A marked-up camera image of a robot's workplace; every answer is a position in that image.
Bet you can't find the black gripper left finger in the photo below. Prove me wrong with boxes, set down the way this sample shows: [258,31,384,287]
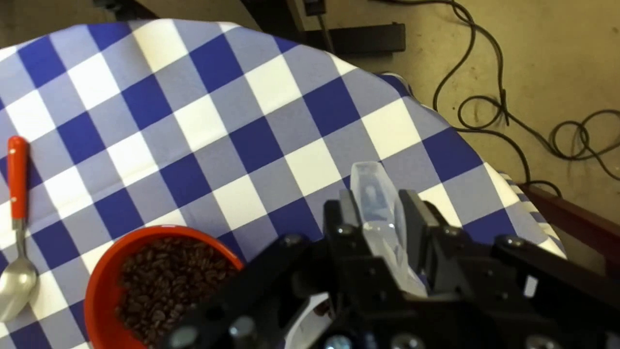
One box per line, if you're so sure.
[322,190,403,349]

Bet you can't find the blue white checkered tablecloth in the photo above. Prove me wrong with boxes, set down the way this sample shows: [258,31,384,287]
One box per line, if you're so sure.
[0,20,560,349]

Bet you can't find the clear plastic measuring jug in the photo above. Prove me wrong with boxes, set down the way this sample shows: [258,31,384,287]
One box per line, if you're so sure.
[285,161,427,349]

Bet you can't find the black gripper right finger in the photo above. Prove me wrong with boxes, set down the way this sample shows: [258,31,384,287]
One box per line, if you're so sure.
[398,190,620,349]

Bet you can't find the black floor cable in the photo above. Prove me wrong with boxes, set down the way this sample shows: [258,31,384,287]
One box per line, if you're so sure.
[380,0,620,196]

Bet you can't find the red handled metal spoon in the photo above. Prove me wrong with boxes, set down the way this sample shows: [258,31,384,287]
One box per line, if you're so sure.
[0,136,39,322]

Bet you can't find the coffee beans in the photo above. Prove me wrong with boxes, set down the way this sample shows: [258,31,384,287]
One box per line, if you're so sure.
[117,237,237,349]

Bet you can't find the red bowl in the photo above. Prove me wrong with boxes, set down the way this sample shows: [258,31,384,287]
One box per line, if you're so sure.
[84,225,245,349]

